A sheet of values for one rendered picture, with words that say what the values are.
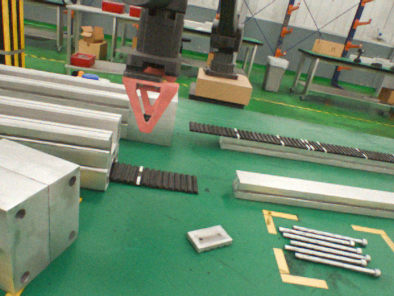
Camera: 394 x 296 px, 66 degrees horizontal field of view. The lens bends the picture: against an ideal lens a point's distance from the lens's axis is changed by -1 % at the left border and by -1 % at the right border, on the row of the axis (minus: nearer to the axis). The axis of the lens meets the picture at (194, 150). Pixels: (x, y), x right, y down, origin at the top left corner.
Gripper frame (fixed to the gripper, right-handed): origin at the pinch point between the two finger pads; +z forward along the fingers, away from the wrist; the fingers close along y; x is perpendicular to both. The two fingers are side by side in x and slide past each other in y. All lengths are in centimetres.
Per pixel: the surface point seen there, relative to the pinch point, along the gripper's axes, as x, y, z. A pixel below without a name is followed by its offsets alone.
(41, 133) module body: -13.3, 4.7, 3.0
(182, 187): 6.8, 1.1, 10.1
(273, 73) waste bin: 177, -484, 47
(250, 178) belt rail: 17.5, -0.2, 7.5
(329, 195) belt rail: 30.6, 1.4, 7.5
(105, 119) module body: -6.5, -2.6, 2.3
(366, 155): 49, -18, 7
